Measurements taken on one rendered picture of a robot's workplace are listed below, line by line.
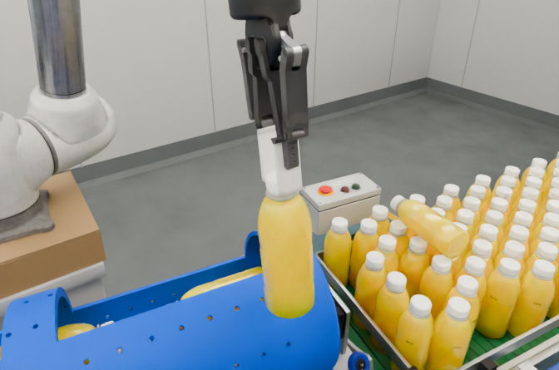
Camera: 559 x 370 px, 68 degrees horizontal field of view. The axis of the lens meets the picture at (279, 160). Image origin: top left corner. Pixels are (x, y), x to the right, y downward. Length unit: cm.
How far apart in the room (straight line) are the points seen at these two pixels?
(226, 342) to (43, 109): 70
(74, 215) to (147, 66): 241
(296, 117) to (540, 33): 463
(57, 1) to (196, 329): 70
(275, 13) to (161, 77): 311
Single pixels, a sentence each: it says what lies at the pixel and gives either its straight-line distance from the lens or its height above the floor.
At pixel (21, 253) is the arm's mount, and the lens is 110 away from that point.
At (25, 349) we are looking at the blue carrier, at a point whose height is 123.
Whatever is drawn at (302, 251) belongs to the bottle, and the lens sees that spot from 53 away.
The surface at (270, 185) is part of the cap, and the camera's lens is 50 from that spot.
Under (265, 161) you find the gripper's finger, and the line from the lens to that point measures 52.
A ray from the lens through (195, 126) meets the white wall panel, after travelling 376.
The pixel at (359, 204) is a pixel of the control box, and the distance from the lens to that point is 117.
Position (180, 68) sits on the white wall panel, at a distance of 356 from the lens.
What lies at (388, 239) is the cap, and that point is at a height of 110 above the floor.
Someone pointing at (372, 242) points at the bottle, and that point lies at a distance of 105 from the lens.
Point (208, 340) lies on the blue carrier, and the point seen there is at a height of 119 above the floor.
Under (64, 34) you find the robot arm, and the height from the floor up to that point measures 153.
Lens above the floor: 171
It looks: 28 degrees down
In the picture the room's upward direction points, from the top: straight up
